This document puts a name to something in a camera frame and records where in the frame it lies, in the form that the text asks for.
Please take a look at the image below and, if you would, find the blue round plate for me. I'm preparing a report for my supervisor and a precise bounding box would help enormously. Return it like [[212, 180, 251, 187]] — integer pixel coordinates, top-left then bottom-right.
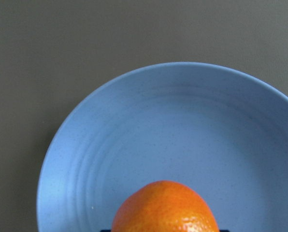
[[37, 62, 288, 232]]

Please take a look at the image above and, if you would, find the orange fruit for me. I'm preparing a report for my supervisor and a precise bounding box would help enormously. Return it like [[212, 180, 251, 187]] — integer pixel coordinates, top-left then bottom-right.
[[111, 180, 219, 232]]

